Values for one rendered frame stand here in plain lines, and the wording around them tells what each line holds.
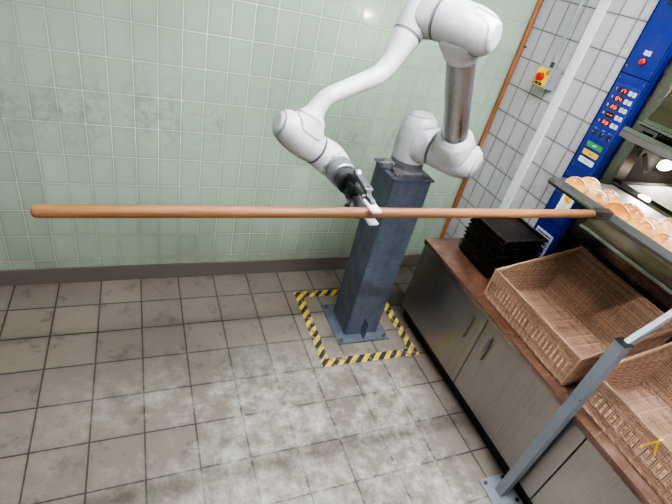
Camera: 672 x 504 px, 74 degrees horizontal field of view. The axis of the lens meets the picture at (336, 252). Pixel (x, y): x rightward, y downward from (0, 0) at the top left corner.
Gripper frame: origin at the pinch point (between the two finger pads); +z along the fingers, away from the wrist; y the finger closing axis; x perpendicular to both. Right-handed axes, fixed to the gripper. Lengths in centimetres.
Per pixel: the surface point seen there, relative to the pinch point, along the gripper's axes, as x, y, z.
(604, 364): -79, 34, 40
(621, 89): -137, -34, -48
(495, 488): -79, 118, 38
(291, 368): -9, 120, -43
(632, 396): -117, 60, 40
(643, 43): -137, -53, -50
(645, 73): -137, -43, -42
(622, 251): -137, 24, -7
